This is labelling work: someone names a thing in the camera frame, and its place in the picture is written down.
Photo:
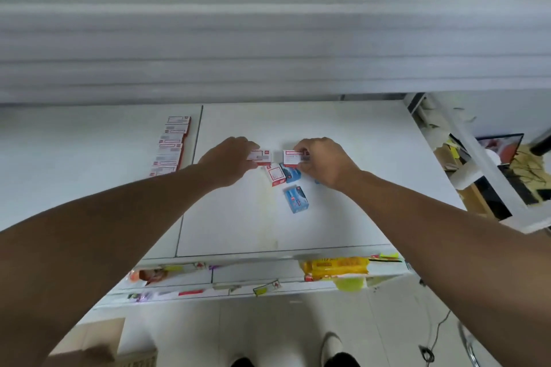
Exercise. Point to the person's left forearm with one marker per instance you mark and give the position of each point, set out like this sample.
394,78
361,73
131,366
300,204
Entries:
99,250

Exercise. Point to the person's left hand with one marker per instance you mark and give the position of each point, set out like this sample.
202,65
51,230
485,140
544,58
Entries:
226,162

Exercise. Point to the white shelf frame post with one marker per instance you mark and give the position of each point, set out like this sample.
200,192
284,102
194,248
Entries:
486,164

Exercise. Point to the red white medicine carton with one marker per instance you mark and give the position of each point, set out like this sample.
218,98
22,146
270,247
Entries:
262,157
275,174
290,158

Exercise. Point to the row of red white boxes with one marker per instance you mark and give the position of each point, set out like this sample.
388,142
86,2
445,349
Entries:
170,147

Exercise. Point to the person's left fingers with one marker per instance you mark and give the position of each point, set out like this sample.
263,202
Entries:
249,145

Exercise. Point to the metal chair leg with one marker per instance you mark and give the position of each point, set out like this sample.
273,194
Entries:
467,343

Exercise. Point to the person's black trouser leg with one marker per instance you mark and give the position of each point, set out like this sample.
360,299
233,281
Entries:
242,362
344,360

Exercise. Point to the white shoe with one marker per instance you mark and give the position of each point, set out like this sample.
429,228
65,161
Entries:
330,343

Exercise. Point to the yellow snack packet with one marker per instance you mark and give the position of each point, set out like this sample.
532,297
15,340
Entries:
335,268

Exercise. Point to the person's right fingers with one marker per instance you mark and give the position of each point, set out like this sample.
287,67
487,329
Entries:
304,146

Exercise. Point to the white shelf price tag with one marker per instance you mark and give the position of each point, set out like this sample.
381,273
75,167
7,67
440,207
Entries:
267,287

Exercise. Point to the blue medicine carton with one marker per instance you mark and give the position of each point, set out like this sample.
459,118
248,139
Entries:
296,200
292,174

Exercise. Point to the orange packet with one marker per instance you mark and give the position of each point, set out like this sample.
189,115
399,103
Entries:
148,275

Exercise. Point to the person's right hand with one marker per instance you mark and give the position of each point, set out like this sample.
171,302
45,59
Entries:
329,164

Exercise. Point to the person's right forearm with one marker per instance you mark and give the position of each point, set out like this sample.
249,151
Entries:
452,250

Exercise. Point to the white upper shelf board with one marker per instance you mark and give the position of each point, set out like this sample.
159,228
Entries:
275,40

